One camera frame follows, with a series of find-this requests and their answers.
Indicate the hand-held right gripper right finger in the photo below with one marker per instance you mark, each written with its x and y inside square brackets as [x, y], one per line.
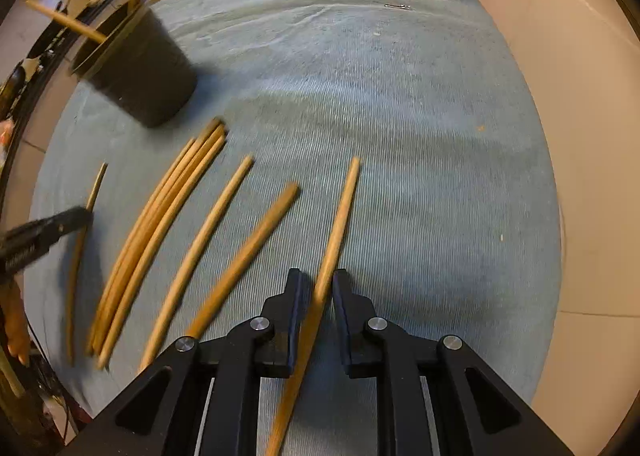
[339, 298]

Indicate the bunch of wooden chopsticks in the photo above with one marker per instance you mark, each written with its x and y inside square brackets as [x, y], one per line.
[132, 261]

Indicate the person's left hand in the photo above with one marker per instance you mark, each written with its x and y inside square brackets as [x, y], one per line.
[15, 326]

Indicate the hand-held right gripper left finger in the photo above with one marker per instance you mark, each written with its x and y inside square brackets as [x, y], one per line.
[298, 298]

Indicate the black chopstick holder cup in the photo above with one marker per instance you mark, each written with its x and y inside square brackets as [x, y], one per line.
[145, 81]

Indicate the grey table cloth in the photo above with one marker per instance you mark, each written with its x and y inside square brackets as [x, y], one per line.
[400, 136]

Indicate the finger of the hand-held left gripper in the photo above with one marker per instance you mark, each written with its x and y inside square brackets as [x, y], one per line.
[50, 230]

